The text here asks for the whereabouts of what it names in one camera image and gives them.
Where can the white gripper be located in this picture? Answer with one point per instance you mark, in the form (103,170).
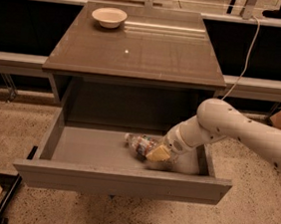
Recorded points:
(173,143)

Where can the clear plastic water bottle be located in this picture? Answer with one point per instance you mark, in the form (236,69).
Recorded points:
(140,144)

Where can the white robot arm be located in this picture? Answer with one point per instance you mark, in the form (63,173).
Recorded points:
(214,120)

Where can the grey cabinet with counter top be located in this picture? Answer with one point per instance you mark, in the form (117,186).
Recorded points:
(148,74)

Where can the open grey top drawer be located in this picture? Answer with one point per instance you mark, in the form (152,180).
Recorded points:
(76,157)

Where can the white paper bowl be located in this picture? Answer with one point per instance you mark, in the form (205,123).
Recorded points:
(110,18)

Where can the black tray frame bottom left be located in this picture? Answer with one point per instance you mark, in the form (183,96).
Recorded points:
(9,184)

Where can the grey rail barrier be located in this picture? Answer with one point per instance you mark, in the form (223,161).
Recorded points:
(247,88)

